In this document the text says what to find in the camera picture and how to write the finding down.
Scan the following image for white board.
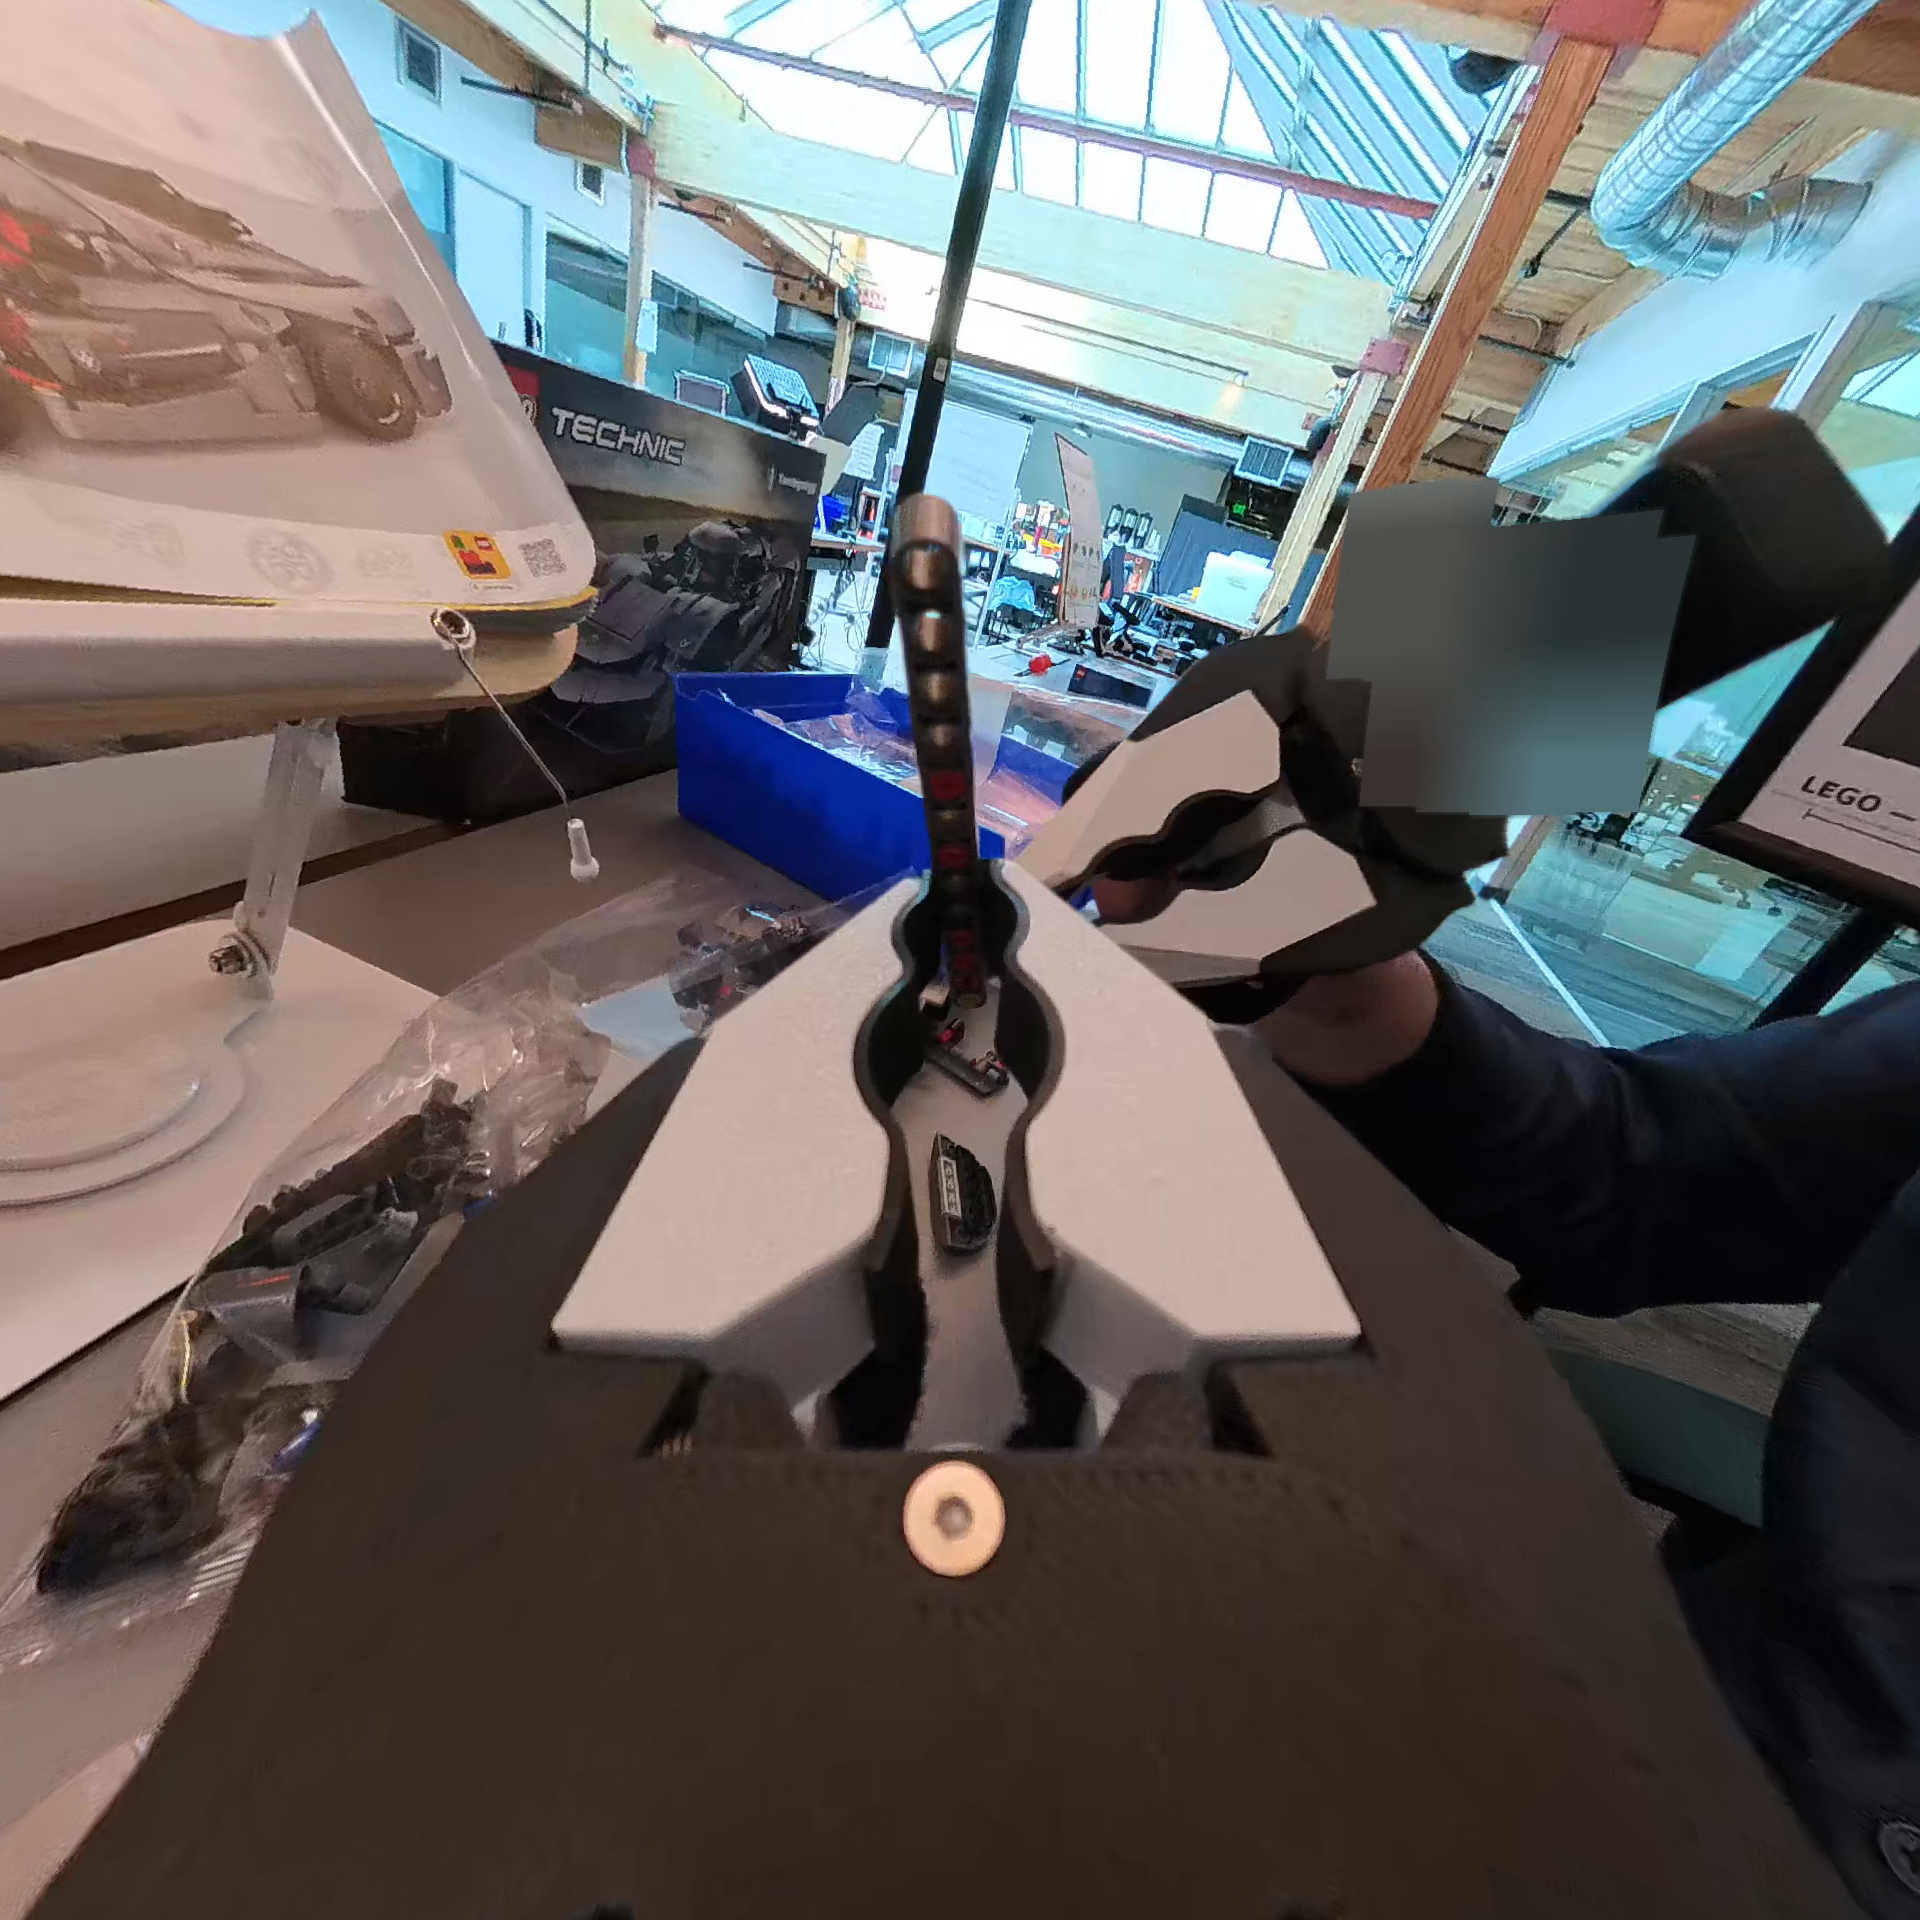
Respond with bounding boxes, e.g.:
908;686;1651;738
921;402;1039;527

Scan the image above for crumpled clear plastic bag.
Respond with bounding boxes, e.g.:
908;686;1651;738
780;674;1158;781

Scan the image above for silver air duct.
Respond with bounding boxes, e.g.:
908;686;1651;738
1592;0;1883;278

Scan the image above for led light panel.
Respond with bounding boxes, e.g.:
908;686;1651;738
730;353;826;437

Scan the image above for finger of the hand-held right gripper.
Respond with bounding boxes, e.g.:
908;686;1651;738
1023;690;1297;903
1094;830;1384;987

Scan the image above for page holder cord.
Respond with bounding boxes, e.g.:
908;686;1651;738
431;607;602;887

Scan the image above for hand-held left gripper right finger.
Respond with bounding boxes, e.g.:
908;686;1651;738
999;863;1364;1402

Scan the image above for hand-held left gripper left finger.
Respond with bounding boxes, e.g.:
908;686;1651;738
550;874;921;1407

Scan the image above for dark lego box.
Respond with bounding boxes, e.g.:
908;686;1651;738
337;343;828;819

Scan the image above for person's right hand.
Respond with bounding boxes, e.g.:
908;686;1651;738
1264;948;1451;1086

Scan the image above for blue plastic bin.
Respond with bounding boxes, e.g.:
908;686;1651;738
675;670;1114;909

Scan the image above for partly built lego car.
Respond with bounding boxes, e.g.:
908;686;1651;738
672;895;842;1022

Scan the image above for black white tag sign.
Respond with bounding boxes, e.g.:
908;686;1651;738
1680;509;1920;924

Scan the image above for grey lego beam red pins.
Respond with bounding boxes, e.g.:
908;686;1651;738
890;497;1003;1052

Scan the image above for white wooden book stand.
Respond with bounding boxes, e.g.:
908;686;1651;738
0;577;587;1403

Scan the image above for clear bag of grey parts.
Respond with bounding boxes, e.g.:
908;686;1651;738
180;871;842;1354

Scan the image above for black grey lego plate assembly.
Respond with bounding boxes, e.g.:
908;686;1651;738
928;1132;999;1254

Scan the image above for black pole with round disc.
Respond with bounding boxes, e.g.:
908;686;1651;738
862;0;1039;653

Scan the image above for white instruction booklet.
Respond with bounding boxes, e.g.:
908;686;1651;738
0;17;602;607

